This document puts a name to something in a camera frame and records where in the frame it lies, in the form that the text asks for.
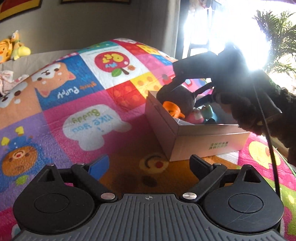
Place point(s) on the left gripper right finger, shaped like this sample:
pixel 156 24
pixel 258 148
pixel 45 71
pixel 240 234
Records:
pixel 209 177

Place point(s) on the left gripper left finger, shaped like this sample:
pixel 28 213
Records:
pixel 86 177

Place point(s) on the pink small figurine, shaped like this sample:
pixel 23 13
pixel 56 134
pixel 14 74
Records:
pixel 201 116

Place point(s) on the orange plastic hat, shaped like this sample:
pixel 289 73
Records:
pixel 173 109

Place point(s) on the black plush toy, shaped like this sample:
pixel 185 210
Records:
pixel 179 95

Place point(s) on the white potted palm plant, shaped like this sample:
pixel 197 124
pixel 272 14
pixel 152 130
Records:
pixel 279 31

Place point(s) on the colourful cartoon play mat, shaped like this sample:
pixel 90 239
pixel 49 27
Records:
pixel 92 103

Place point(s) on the white pink crumpled cloth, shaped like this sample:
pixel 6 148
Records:
pixel 7 81

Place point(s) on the grey sofa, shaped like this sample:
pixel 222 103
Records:
pixel 32 63

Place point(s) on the yellow green plush toy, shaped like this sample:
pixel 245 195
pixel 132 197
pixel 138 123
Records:
pixel 19 49

